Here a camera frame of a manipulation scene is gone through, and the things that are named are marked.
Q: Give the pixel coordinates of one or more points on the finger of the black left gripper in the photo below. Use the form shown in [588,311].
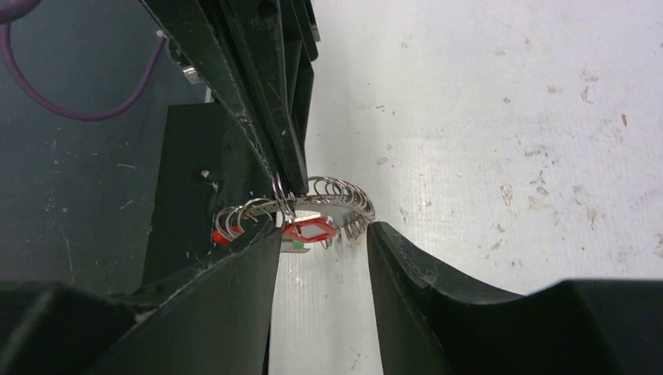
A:
[196,36]
[274,47]

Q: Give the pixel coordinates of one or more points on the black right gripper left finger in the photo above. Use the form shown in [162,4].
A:
[213,317]

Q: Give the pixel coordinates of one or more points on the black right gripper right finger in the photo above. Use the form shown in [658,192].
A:
[434,319]

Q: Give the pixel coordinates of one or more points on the red key tag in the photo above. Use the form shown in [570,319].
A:
[310,229]

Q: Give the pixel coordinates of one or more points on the green key tag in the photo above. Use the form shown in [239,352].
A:
[294,247]

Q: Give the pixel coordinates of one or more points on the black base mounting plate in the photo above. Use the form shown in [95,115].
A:
[206,165]

